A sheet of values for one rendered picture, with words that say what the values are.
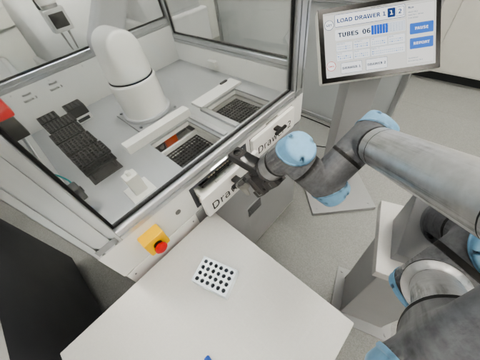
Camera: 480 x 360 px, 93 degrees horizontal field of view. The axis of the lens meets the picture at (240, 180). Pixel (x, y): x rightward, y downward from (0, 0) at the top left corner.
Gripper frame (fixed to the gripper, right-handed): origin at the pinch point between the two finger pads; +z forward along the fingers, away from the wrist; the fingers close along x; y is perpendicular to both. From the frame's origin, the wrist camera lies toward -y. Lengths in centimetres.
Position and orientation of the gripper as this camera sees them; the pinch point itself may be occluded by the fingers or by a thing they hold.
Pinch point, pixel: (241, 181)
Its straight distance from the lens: 78.7
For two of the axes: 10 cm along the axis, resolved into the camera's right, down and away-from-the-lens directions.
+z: -3.2, 2.6, 9.1
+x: 6.7, -6.2, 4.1
